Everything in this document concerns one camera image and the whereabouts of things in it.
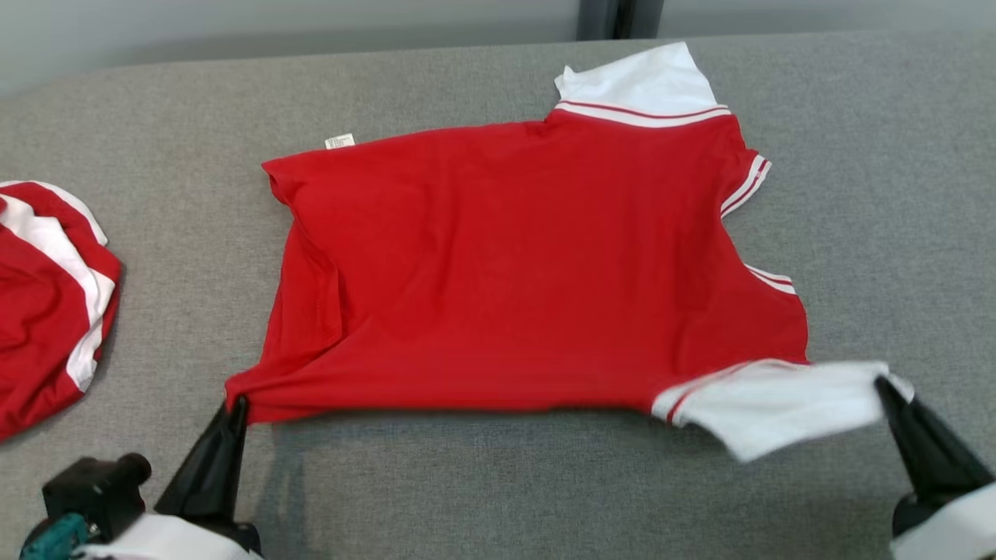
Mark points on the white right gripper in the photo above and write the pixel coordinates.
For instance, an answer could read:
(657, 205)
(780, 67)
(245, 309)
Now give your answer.
(957, 529)

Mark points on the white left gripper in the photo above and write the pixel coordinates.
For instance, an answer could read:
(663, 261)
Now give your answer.
(171, 540)

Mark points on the grey metal post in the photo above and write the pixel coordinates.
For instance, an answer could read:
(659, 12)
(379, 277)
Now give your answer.
(599, 15)

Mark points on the red basketball jersey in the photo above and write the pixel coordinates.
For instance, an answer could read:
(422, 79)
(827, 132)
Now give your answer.
(506, 272)

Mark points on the red shorts with white stripes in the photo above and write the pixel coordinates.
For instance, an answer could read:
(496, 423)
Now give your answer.
(39, 311)

